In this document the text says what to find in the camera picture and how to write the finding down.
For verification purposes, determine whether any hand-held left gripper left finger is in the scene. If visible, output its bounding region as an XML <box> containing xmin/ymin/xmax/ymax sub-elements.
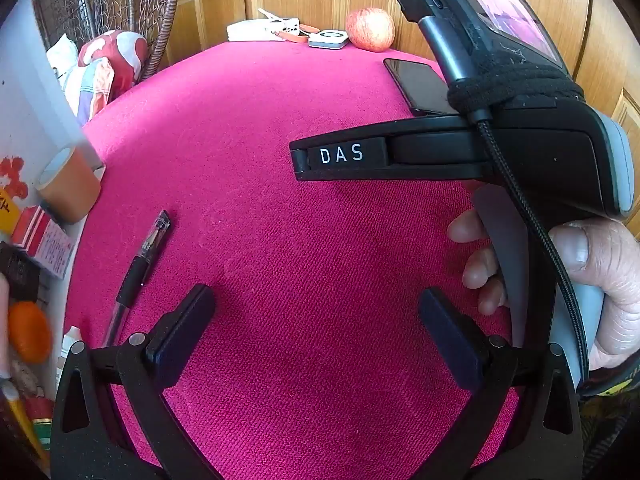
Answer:
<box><xmin>50</xmin><ymin>283</ymin><xmax>221</xmax><ymax>480</ymax></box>

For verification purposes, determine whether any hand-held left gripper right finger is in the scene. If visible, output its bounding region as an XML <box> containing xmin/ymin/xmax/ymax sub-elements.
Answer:
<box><xmin>419</xmin><ymin>287</ymin><xmax>586</xmax><ymax>480</ymax></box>

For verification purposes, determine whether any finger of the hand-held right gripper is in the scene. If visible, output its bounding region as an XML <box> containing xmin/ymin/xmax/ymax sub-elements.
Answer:
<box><xmin>289</xmin><ymin>115</ymin><xmax>493</xmax><ymax>182</ymax></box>

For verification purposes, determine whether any black gel pen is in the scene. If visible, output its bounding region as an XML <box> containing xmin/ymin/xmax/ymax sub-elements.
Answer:
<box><xmin>104</xmin><ymin>209</ymin><xmax>172</xmax><ymax>347</ymax></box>

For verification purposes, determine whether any tangerine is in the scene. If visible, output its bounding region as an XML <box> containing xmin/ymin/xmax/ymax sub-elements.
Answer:
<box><xmin>7</xmin><ymin>302</ymin><xmax>54</xmax><ymax>365</ymax></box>

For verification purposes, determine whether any black plug adapter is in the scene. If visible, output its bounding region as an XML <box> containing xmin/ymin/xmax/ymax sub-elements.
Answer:
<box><xmin>0</xmin><ymin>241</ymin><xmax>42</xmax><ymax>303</ymax></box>

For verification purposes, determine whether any brown tape roll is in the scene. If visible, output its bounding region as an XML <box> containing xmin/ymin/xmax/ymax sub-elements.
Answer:
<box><xmin>36</xmin><ymin>146</ymin><xmax>102</xmax><ymax>225</ymax></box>

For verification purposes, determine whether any white cardboard tray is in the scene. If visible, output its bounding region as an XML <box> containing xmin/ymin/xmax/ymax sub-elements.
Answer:
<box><xmin>0</xmin><ymin>0</ymin><xmax>106</xmax><ymax>461</ymax></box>

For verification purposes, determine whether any person's right hand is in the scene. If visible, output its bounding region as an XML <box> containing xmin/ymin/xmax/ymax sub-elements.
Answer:
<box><xmin>447</xmin><ymin>210</ymin><xmax>640</xmax><ymax>373</ymax></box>

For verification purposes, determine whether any black smartphone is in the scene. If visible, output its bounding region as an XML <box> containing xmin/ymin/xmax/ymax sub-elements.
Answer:
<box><xmin>383</xmin><ymin>58</ymin><xmax>463</xmax><ymax>117</ymax></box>

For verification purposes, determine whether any red apple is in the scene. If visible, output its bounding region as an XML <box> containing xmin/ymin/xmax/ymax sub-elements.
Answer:
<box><xmin>345</xmin><ymin>8</ymin><xmax>396</xmax><ymax>53</ymax></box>

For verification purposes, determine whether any white round-cornered device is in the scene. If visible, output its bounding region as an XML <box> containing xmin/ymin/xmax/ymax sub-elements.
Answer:
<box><xmin>308</xmin><ymin>28</ymin><xmax>350</xmax><ymax>50</ymax></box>

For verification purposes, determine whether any magenta tablecloth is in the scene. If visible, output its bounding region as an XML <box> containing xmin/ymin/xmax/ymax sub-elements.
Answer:
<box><xmin>64</xmin><ymin>39</ymin><xmax>551</xmax><ymax>480</ymax></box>

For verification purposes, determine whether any red and white small box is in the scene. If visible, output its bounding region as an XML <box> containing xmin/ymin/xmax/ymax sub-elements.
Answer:
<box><xmin>11</xmin><ymin>206</ymin><xmax>77</xmax><ymax>280</ymax></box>

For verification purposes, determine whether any white flat box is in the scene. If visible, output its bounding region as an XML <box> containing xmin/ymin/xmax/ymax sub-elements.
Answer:
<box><xmin>226</xmin><ymin>18</ymin><xmax>301</xmax><ymax>42</ymax></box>

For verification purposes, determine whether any striped multicolour cushion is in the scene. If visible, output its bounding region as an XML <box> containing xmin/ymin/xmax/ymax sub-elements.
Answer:
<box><xmin>64</xmin><ymin>57</ymin><xmax>117</xmax><ymax>127</ymax></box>

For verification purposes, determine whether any red white patterned cushion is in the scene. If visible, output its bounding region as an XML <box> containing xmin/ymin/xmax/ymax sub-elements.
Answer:
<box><xmin>77</xmin><ymin>29</ymin><xmax>149</xmax><ymax>98</ymax></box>

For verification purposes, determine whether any white pillow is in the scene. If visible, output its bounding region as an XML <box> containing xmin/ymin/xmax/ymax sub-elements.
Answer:
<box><xmin>46</xmin><ymin>33</ymin><xmax>82</xmax><ymax>78</ymax></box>

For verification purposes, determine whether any black braided cable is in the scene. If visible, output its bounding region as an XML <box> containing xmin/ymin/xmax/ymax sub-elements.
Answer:
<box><xmin>417</xmin><ymin>15</ymin><xmax>591</xmax><ymax>381</ymax></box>

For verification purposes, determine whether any orange strap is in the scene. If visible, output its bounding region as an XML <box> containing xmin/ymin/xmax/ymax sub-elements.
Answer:
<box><xmin>276</xmin><ymin>24</ymin><xmax>322</xmax><ymax>43</ymax></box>

